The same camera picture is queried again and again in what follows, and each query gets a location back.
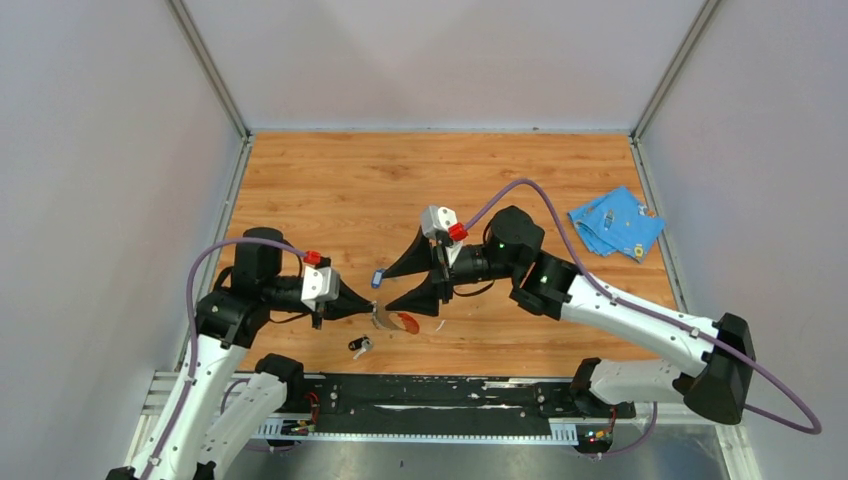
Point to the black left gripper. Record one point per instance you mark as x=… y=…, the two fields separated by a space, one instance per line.
x=347 y=304

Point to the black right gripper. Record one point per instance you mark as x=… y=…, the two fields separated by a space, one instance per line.
x=420 y=258

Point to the blue tag key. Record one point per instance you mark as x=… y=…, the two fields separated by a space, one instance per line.
x=377 y=278

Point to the keyring holder with red handle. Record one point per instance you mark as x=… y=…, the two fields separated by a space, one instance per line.
x=394 y=321

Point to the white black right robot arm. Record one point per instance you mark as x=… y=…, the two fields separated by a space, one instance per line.
x=702 y=363

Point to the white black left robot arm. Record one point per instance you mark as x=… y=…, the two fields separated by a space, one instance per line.
x=195 y=436

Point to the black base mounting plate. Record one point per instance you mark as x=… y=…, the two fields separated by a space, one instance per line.
x=433 y=405

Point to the blue patterned cloth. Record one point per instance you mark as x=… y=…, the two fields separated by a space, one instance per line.
x=617 y=222

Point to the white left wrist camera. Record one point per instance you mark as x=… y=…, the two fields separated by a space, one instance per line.
x=319 y=286

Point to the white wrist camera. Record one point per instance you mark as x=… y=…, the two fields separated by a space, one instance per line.
x=441 y=225
x=319 y=286

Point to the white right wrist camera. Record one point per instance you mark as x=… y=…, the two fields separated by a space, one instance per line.
x=441 y=225

